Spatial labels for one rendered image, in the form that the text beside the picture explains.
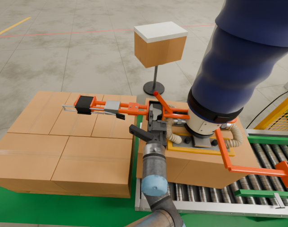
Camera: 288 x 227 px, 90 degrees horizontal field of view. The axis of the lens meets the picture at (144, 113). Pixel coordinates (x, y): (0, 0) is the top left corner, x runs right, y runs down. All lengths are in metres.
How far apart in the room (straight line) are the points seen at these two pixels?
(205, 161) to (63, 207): 1.51
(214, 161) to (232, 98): 0.36
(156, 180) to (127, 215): 1.26
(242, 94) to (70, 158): 1.28
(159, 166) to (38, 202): 1.65
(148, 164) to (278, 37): 0.49
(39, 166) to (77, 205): 0.61
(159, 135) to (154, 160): 0.13
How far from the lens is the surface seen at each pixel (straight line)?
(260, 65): 0.53
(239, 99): 0.59
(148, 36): 1.96
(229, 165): 0.67
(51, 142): 1.58
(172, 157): 0.76
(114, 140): 1.40
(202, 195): 1.31
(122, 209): 1.76
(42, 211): 1.99
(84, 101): 0.76
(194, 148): 0.78
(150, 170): 0.53
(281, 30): 0.48
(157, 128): 0.62
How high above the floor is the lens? 1.75
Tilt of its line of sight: 50 degrees down
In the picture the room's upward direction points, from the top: 3 degrees clockwise
